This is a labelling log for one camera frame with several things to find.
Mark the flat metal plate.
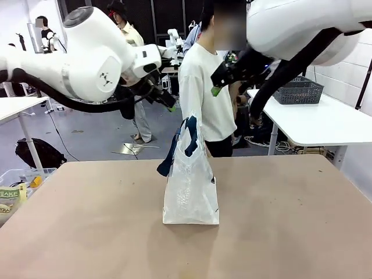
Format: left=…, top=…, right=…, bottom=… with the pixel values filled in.
left=111, top=142, right=161, bottom=155

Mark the person in beige shirt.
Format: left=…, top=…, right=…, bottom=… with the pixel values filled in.
left=106, top=0, right=154, bottom=144

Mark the person in white sweatshirt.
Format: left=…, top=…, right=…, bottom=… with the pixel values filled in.
left=177, top=0, right=248, bottom=158

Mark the pile of floor cables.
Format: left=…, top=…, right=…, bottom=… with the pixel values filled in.
left=243, top=134, right=307, bottom=155

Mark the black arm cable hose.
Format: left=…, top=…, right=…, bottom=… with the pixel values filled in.
left=0, top=67, right=148, bottom=113
left=249, top=28, right=341, bottom=120

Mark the white translucent shopping bag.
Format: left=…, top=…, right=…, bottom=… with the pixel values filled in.
left=156, top=109, right=220, bottom=226

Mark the clear plastic storage bin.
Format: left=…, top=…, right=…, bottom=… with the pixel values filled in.
left=0, top=167, right=58, bottom=204

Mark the person in blue shirt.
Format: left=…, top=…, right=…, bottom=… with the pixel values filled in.
left=182, top=22, right=204, bottom=58

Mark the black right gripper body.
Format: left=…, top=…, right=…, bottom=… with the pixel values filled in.
left=216, top=54, right=274, bottom=87

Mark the black backpack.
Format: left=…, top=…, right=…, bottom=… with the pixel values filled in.
left=15, top=138, right=68, bottom=170

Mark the person's right forearm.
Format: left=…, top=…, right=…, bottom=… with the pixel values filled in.
left=229, top=81, right=244, bottom=102

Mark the green yellow snack package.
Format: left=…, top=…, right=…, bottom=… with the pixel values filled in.
left=0, top=184, right=28, bottom=206

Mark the dark grey plastic basket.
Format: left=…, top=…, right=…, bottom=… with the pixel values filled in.
left=272, top=76, right=325, bottom=106

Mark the orange packaged item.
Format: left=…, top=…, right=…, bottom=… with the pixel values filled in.
left=289, top=91, right=316, bottom=99

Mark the seated person in black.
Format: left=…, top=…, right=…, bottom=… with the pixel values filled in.
left=35, top=15, right=60, bottom=53

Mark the white table with slanted leg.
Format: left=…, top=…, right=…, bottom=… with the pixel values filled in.
left=0, top=95, right=51, bottom=170

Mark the white table with white legs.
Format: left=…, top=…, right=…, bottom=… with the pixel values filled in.
left=246, top=88, right=372, bottom=156

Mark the black stand pole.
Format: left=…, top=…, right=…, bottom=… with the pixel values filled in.
left=355, top=56, right=372, bottom=111

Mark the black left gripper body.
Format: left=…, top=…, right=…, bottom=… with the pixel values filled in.
left=138, top=78, right=169, bottom=106

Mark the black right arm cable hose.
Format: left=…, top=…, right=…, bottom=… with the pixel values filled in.
left=249, top=28, right=341, bottom=120

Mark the small background work table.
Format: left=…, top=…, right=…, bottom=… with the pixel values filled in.
left=160, top=66, right=183, bottom=96

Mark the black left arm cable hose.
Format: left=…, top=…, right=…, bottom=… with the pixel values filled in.
left=0, top=67, right=148, bottom=113

